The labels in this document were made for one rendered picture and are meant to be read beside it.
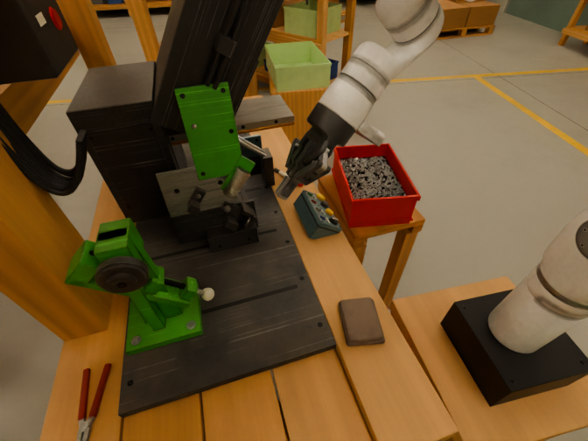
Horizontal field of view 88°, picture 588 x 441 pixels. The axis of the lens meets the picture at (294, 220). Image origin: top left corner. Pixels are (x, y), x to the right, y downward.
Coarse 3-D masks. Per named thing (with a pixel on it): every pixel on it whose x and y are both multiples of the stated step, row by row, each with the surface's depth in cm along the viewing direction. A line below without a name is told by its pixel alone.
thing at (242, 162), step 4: (240, 156) 74; (240, 160) 74; (244, 160) 75; (248, 160) 75; (236, 164) 75; (240, 164) 75; (244, 164) 75; (248, 164) 76; (252, 164) 76; (244, 168) 76; (248, 168) 76; (252, 168) 76; (232, 172) 75; (228, 176) 76; (232, 176) 76; (224, 180) 77; (228, 180) 76; (224, 184) 76; (220, 188) 77; (224, 188) 77
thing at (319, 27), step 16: (320, 0) 262; (352, 0) 286; (288, 16) 296; (304, 16) 285; (320, 16) 270; (336, 16) 297; (352, 16) 296; (272, 32) 319; (288, 32) 307; (304, 32) 294; (320, 32) 279; (336, 32) 303; (352, 32) 308; (320, 48) 285; (336, 64) 331
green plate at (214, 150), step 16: (176, 96) 65; (192, 96) 65; (208, 96) 66; (224, 96) 67; (192, 112) 67; (208, 112) 68; (224, 112) 69; (208, 128) 69; (224, 128) 70; (192, 144) 70; (208, 144) 71; (224, 144) 72; (208, 160) 73; (224, 160) 74; (208, 176) 74
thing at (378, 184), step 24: (384, 144) 113; (336, 168) 112; (360, 168) 109; (384, 168) 109; (360, 192) 99; (384, 192) 99; (408, 192) 98; (360, 216) 96; (384, 216) 97; (408, 216) 98
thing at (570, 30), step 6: (582, 0) 451; (582, 6) 454; (576, 12) 462; (570, 18) 470; (576, 18) 465; (570, 24) 471; (564, 30) 477; (570, 30) 468; (576, 30) 464; (582, 30) 458; (564, 36) 482; (570, 36) 469; (576, 36) 461; (582, 36) 452; (558, 42) 493; (564, 42) 488
